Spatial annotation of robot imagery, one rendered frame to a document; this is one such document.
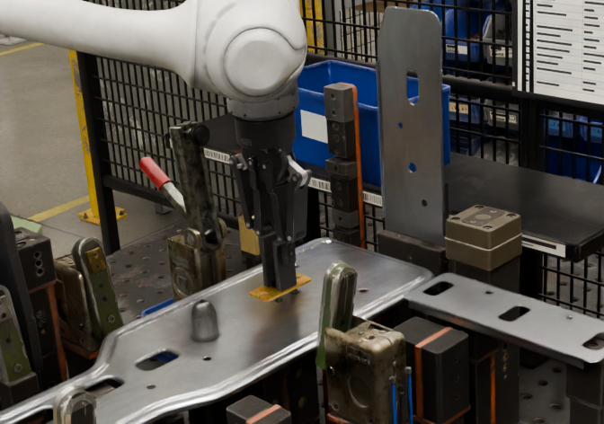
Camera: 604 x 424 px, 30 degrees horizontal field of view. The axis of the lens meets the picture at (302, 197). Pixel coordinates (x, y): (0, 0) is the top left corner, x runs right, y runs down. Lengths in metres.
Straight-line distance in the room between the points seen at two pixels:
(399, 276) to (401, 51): 0.31
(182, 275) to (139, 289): 0.70
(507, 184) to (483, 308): 0.37
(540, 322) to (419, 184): 0.31
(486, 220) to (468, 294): 0.13
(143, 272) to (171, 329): 0.94
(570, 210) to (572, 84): 0.21
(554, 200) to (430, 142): 0.23
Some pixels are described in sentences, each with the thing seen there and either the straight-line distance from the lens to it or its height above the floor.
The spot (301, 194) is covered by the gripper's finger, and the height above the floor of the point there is 1.16.
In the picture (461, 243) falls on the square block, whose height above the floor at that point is 1.03.
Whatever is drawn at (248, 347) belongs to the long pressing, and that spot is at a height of 1.00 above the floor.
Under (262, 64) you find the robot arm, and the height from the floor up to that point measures 1.38.
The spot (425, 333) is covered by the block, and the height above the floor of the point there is 0.98.
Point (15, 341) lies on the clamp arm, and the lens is 1.41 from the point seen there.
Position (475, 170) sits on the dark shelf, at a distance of 1.84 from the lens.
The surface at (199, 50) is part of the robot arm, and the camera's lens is 1.18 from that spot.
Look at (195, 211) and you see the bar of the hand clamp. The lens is 1.54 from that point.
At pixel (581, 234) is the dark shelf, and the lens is 1.59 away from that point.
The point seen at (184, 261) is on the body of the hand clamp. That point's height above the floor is 1.02.
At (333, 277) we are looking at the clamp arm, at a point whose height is 1.11.
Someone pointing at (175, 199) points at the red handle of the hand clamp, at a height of 1.10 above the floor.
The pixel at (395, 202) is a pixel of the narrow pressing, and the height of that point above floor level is 1.05.
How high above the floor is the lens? 1.65
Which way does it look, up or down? 21 degrees down
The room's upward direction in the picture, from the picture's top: 4 degrees counter-clockwise
